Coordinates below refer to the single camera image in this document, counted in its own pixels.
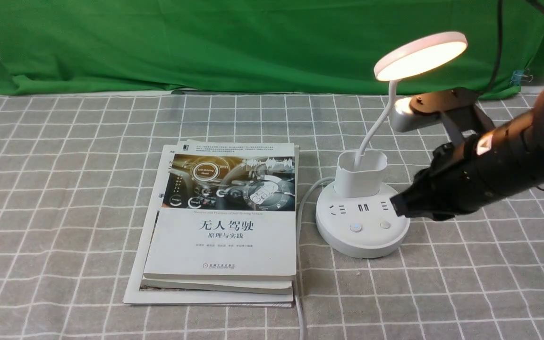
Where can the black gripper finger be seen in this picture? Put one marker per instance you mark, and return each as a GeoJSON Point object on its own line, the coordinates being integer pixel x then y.
{"type": "Point", "coordinates": [417, 201]}

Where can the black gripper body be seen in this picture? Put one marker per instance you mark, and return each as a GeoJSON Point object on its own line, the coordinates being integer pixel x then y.
{"type": "Point", "coordinates": [483, 170]}

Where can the white desk lamp with sockets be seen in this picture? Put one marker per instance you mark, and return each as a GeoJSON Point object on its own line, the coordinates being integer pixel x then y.
{"type": "Point", "coordinates": [353, 212]}

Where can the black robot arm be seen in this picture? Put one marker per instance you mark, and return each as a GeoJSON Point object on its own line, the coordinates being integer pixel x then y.
{"type": "Point", "coordinates": [535, 141]}

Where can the blue binder clip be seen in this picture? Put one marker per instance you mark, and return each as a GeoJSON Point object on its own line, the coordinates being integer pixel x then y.
{"type": "Point", "coordinates": [521, 76]}

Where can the middle white book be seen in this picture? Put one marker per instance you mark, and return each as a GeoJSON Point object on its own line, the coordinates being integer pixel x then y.
{"type": "Point", "coordinates": [276, 287]}

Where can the top self-driving book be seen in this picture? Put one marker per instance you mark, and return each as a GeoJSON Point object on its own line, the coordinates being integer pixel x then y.
{"type": "Point", "coordinates": [228, 213]}

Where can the bottom large white book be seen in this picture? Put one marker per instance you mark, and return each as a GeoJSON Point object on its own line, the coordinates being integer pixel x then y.
{"type": "Point", "coordinates": [137, 293]}

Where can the grey checkered tablecloth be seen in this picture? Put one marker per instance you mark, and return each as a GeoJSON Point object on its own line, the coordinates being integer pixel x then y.
{"type": "Point", "coordinates": [76, 175]}

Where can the green backdrop cloth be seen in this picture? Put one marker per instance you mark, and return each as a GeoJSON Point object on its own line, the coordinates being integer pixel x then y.
{"type": "Point", "coordinates": [261, 46]}

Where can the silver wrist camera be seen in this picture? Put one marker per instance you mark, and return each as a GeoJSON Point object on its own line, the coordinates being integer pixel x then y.
{"type": "Point", "coordinates": [456, 109]}

